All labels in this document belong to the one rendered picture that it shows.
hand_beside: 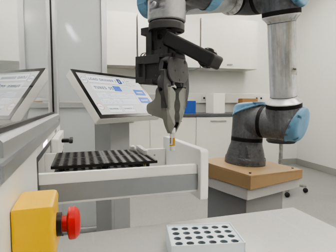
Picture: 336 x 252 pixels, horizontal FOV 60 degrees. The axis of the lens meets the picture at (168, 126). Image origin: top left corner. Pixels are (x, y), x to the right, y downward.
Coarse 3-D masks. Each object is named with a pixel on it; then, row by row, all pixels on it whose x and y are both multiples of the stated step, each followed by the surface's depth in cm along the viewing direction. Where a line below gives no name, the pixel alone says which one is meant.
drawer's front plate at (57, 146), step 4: (60, 132) 100; (56, 136) 87; (60, 136) 92; (52, 140) 82; (56, 140) 83; (60, 140) 92; (52, 144) 83; (56, 144) 83; (60, 144) 92; (52, 148) 83; (56, 148) 83; (60, 148) 91; (52, 152) 83; (56, 152) 83
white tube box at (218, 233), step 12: (168, 228) 54; (180, 228) 54; (192, 228) 55; (204, 228) 55; (216, 228) 54; (228, 228) 54; (168, 240) 50; (180, 240) 49; (192, 240) 49; (204, 240) 49; (216, 240) 49; (228, 240) 49; (240, 240) 49
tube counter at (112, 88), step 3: (108, 87) 154; (111, 87) 157; (114, 87) 159; (117, 87) 161; (120, 87) 163; (123, 87) 166; (126, 87) 168; (111, 90) 155; (114, 90) 157; (117, 90) 159; (120, 90) 161; (123, 90) 163; (126, 90) 166; (129, 90) 168
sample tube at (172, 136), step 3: (174, 129) 58; (171, 132) 57; (174, 132) 58; (171, 135) 57; (174, 135) 58; (171, 138) 58; (174, 138) 58; (171, 141) 58; (174, 141) 58; (171, 144) 58; (174, 144) 58; (171, 147) 58; (174, 147) 58; (171, 150) 58
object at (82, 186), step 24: (48, 168) 77; (120, 168) 59; (144, 168) 60; (168, 168) 62; (192, 168) 63; (72, 192) 56; (96, 192) 58; (120, 192) 59; (144, 192) 60; (168, 192) 62
